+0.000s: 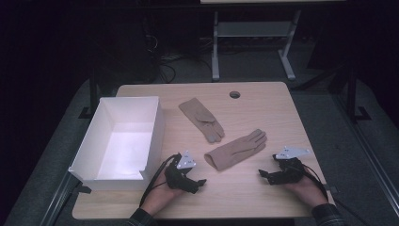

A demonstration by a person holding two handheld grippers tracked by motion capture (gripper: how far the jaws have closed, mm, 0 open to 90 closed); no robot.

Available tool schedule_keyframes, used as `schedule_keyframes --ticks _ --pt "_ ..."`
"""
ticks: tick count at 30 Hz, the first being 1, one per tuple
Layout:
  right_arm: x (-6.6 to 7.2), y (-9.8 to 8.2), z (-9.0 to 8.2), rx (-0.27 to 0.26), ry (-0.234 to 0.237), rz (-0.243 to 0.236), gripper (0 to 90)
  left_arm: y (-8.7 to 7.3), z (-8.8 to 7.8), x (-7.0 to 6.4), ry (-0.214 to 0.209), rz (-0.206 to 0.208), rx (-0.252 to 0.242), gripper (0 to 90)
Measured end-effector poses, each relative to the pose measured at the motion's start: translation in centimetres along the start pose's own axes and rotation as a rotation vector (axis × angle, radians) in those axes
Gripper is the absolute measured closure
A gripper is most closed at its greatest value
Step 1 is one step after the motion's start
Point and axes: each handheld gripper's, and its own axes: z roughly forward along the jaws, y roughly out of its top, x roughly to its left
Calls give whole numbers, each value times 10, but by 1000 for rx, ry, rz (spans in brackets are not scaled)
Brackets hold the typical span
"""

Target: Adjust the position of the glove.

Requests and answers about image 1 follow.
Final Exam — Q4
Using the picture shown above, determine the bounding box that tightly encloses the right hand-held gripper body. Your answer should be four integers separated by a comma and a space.
272, 145, 311, 185

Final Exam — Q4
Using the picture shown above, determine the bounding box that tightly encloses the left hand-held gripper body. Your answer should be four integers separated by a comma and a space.
164, 150, 198, 190

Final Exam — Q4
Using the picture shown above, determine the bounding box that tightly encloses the plain beige glove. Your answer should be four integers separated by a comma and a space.
203, 128, 268, 172

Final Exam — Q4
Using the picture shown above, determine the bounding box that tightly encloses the white box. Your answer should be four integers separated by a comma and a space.
68, 95, 167, 192

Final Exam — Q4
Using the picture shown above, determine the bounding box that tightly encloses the beige glove with grey fingertip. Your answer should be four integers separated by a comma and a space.
178, 97, 226, 144

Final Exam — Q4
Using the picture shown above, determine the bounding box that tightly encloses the person's left hand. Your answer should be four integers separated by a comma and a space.
140, 172, 186, 217

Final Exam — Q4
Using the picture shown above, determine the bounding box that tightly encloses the person's right hand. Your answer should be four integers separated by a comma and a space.
283, 175, 327, 209

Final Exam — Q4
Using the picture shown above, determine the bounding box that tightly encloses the black metal stand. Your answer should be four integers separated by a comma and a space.
78, 67, 102, 120
344, 64, 372, 124

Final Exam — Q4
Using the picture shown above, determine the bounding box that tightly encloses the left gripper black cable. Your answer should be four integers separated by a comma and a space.
138, 153, 183, 208

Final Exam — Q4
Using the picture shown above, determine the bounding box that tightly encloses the aluminium floor rail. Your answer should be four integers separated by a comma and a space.
39, 170, 81, 226
332, 93, 399, 218

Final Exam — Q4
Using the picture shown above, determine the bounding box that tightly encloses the bundle of floor cables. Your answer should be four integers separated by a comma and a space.
142, 17, 217, 84

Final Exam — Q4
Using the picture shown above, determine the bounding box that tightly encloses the white metal table frame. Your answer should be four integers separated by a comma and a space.
211, 8, 303, 83

